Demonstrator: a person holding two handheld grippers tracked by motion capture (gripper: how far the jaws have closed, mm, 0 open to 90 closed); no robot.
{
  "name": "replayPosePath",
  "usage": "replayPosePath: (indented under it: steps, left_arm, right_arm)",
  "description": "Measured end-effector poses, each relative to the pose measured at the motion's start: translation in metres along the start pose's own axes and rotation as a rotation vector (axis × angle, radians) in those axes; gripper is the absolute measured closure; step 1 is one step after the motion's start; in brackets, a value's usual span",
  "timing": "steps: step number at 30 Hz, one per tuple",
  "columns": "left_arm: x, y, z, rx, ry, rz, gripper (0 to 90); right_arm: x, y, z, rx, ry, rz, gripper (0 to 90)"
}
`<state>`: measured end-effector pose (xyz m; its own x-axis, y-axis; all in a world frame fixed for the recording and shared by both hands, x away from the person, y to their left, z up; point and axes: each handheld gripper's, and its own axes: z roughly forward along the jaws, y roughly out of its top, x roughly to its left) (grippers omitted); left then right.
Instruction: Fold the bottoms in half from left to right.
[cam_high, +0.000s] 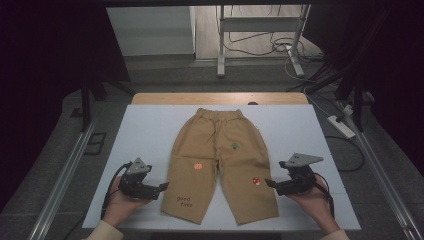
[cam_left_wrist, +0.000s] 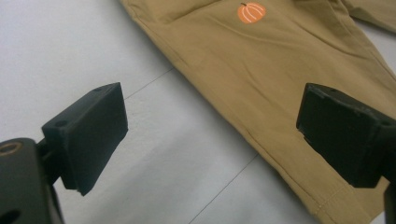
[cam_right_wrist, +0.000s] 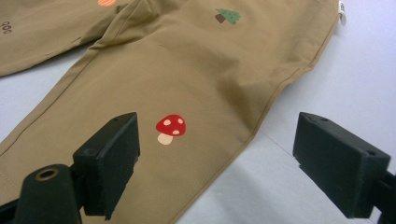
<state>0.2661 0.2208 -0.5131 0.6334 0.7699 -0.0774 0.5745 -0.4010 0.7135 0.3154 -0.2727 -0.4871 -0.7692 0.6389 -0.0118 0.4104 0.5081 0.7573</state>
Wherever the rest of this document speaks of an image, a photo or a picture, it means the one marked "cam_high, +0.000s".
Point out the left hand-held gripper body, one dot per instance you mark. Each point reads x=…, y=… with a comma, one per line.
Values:
x=135, y=186

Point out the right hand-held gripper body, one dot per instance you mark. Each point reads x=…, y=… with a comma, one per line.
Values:
x=301, y=180

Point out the tan pants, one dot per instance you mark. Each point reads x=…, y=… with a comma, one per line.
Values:
x=213, y=150

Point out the person's left hand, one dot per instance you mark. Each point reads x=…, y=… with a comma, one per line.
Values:
x=120, y=206

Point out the person's right hand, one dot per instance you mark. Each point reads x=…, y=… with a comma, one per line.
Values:
x=318, y=203

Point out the black floor plate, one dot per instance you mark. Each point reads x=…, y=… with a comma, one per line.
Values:
x=95, y=144

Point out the white power strip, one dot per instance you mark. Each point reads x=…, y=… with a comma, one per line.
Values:
x=341, y=127

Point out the black round table grommet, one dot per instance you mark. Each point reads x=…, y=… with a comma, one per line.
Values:
x=253, y=103

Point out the black stand with angled legs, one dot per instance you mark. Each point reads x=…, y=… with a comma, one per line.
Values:
x=358, y=106

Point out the black tripod stand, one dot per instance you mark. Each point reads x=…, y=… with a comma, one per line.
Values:
x=86, y=100

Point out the dark curtain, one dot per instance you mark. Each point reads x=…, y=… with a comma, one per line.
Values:
x=393, y=66
x=40, y=66

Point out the aluminium floor rail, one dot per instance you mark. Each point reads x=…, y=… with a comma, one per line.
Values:
x=383, y=180
x=63, y=180

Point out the white metal stand frame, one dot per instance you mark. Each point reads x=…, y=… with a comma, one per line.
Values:
x=260, y=24

